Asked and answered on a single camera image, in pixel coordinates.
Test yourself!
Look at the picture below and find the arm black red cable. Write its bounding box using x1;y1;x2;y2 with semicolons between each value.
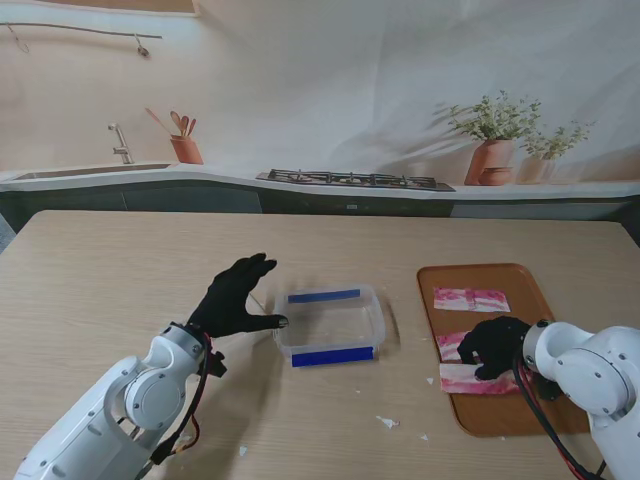
512;357;609;480
134;329;214;476

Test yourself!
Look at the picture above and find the right arm black red cable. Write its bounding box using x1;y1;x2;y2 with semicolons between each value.
512;357;609;480

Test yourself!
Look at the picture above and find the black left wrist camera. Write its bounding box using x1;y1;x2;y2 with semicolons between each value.
202;351;230;380

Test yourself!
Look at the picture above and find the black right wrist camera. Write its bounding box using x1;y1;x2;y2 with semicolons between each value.
529;372;565;402

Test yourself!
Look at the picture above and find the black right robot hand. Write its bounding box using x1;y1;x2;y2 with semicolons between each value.
457;315;532;382

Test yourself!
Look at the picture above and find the left arm black red cable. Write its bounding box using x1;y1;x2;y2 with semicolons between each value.
134;329;214;476

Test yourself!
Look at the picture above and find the clear container with blue clips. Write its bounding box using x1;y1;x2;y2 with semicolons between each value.
273;283;387;370

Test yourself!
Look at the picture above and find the pink white bacon slice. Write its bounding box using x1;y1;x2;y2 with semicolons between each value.
439;363;522;397
436;329;484;365
432;286;512;314

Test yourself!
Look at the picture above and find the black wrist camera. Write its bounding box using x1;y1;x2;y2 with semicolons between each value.
202;351;230;380
529;372;565;402

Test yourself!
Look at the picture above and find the brown wooden tray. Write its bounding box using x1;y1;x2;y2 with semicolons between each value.
417;263;594;439

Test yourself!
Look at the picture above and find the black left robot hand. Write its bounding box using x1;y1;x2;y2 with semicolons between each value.
187;252;291;341

